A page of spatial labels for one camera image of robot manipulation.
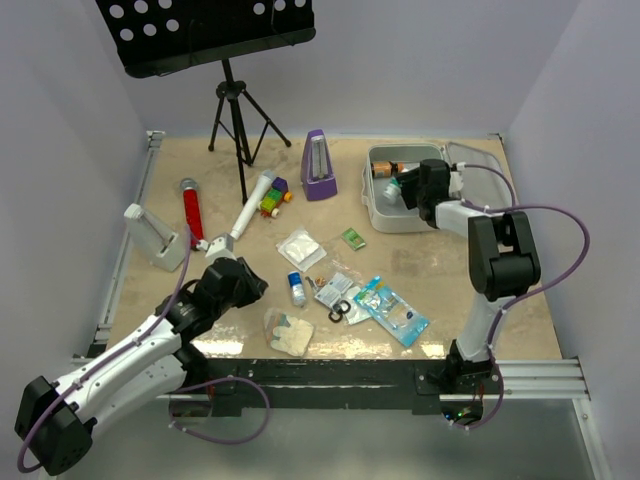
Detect white green tube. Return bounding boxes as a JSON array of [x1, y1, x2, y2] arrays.
[[382, 177, 402, 204]]

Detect brown bottle orange cap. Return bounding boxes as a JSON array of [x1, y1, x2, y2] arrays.
[[370, 161, 405, 179]]

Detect small white blue bottle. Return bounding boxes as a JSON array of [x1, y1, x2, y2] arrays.
[[287, 271, 306, 308]]

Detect white gauze packet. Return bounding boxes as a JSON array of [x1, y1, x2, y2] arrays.
[[276, 227, 327, 272]]

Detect small green packet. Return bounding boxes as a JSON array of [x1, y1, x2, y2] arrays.
[[341, 228, 366, 251]]

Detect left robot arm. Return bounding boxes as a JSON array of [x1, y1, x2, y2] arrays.
[[14, 257, 268, 476]]

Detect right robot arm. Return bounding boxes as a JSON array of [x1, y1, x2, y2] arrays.
[[395, 159, 541, 393]]

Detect grey open medicine case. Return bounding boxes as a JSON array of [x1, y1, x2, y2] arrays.
[[361, 141, 512, 234]]

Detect bag of white gloves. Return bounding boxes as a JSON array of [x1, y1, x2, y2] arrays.
[[263, 308, 315, 358]]

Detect white sachet in bag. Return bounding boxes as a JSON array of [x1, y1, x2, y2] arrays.
[[314, 273, 354, 309]]

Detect colourful toy block train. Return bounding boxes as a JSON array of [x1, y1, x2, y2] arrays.
[[259, 177, 293, 218]]

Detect clear bag with wipes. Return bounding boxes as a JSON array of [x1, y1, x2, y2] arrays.
[[313, 260, 371, 326]]

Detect purple metronome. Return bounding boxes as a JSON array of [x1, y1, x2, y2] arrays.
[[300, 129, 338, 201]]

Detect white toy microphone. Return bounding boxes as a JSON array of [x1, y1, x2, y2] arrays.
[[230, 170, 276, 240]]

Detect red toy microphone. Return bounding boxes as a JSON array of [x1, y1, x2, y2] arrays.
[[180, 178, 204, 248]]

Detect blue plaster packet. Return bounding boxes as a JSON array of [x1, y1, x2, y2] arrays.
[[354, 276, 429, 348]]

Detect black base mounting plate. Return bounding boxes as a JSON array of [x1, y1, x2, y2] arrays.
[[169, 358, 501, 417]]

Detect black music stand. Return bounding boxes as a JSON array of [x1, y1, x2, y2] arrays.
[[96, 0, 316, 202]]

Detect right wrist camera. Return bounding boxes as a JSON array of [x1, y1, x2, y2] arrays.
[[449, 162, 466, 196]]

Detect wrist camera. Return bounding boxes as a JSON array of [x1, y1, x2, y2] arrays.
[[449, 162, 466, 196], [196, 233, 235, 264]]

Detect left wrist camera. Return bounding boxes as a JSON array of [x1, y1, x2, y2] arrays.
[[196, 233, 235, 264]]

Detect black handled scissors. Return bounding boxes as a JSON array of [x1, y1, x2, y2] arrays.
[[306, 277, 351, 323]]

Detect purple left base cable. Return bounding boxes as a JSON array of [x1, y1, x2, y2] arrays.
[[168, 373, 273, 444]]

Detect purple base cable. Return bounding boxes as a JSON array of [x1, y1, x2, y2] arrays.
[[168, 373, 273, 444], [449, 359, 506, 431]]

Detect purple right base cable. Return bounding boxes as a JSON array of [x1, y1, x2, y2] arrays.
[[449, 359, 506, 431]]

